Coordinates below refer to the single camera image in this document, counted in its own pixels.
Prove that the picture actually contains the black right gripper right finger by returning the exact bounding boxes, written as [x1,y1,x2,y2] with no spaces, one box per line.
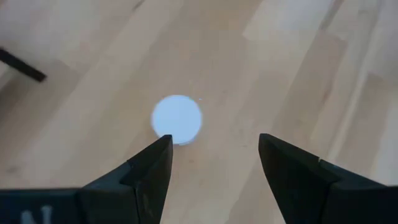
[257,133,398,224]

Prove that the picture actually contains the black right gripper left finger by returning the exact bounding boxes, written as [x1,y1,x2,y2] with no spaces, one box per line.
[77,134,174,224]

